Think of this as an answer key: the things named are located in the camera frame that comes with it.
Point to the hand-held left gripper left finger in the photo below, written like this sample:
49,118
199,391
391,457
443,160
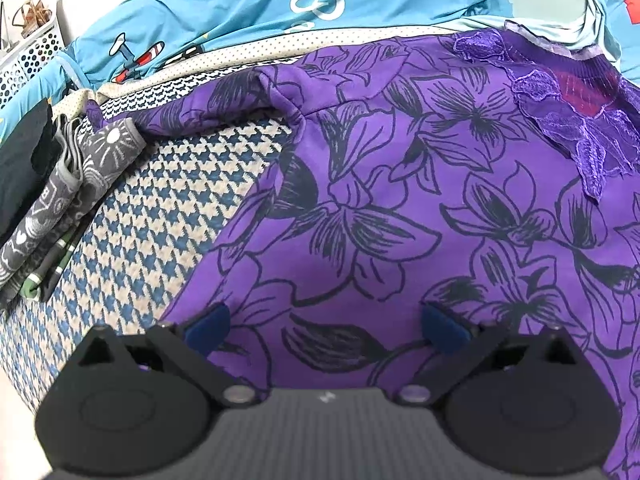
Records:
207,329

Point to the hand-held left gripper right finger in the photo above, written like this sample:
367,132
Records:
444,329

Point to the purple floral garment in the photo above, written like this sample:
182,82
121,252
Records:
400,185

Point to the houndstooth patterned mattress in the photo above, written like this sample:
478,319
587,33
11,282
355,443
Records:
150,240

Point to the green striped folded garment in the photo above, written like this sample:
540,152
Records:
50,275

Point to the grey patterned folded garment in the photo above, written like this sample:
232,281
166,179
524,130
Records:
75,180

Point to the black folded garment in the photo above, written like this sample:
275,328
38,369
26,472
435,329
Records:
20,175

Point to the white perforated plastic basket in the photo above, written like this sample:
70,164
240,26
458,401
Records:
30,60

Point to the brown tangled object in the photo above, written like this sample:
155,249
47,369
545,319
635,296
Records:
31,16

